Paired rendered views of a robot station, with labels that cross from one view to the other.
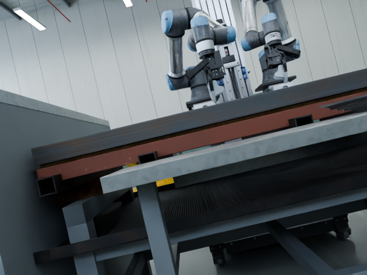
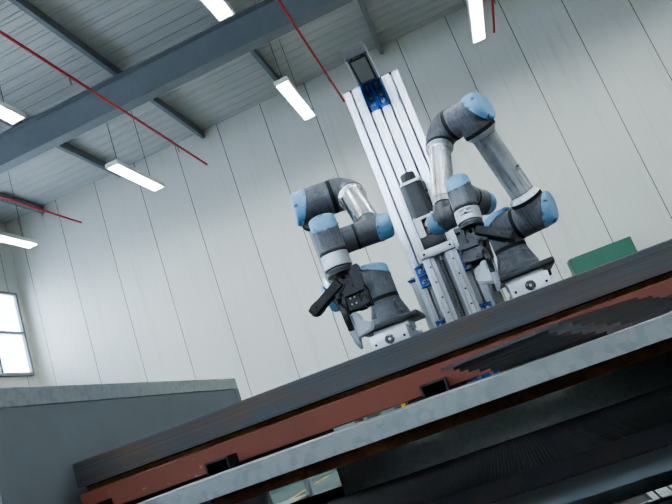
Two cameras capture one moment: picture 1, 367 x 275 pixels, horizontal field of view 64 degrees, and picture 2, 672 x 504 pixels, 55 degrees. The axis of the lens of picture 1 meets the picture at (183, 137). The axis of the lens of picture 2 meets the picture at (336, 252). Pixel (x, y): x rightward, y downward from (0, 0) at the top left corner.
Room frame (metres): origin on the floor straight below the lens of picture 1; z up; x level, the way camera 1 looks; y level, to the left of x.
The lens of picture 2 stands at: (-0.40, -0.43, 0.76)
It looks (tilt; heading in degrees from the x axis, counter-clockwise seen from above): 14 degrees up; 9
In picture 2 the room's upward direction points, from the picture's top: 20 degrees counter-clockwise
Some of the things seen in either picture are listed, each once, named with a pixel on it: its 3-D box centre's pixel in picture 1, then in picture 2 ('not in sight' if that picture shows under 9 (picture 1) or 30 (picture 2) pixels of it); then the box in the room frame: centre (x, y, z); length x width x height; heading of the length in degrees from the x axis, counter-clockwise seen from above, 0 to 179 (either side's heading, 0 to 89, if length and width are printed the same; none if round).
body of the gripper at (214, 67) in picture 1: (212, 66); (349, 290); (1.24, -0.19, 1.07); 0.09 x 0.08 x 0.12; 90
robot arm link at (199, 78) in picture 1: (195, 76); (375, 280); (1.99, -0.17, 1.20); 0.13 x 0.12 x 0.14; 100
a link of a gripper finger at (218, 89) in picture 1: (217, 90); (361, 329); (1.22, -0.18, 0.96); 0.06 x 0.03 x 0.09; 90
